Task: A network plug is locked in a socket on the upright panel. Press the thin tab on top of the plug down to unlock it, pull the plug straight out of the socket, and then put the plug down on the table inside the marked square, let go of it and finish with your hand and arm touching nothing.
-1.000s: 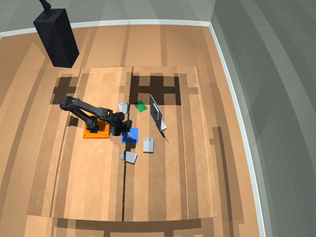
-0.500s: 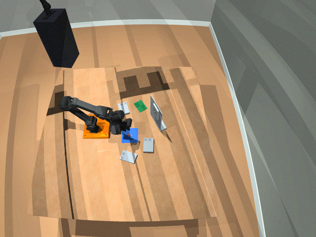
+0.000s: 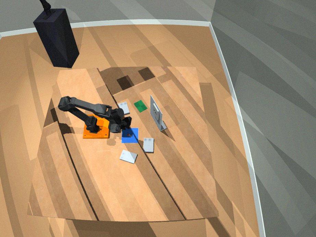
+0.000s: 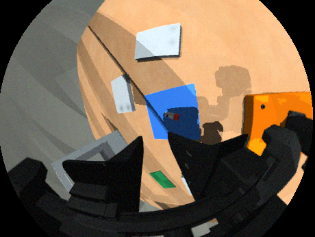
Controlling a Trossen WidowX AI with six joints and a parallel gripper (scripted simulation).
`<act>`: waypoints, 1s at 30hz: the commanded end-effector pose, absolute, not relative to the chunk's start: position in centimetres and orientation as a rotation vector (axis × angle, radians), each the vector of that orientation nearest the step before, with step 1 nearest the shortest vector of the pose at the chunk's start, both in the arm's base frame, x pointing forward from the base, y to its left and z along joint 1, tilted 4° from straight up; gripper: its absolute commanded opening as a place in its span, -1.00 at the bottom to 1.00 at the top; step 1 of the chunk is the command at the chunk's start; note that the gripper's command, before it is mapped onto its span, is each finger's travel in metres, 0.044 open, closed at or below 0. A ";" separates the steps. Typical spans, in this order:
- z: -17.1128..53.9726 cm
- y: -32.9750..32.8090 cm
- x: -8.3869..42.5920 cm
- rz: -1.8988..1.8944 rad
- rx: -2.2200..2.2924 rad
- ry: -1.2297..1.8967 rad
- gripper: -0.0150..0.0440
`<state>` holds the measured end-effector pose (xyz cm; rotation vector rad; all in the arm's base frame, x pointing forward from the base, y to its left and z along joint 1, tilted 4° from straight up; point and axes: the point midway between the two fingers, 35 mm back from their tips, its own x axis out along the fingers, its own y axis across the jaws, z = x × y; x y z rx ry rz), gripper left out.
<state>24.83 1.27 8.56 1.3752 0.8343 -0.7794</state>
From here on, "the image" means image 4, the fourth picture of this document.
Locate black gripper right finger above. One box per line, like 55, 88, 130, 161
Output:
168, 132, 249, 201

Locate green flat square mat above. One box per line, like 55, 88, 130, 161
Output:
150, 171, 176, 188

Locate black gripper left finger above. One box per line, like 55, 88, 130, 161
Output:
62, 136, 144, 212

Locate blue square patch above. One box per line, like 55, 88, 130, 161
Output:
144, 83, 200, 140

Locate grey panel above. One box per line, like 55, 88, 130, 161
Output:
52, 129, 128, 191

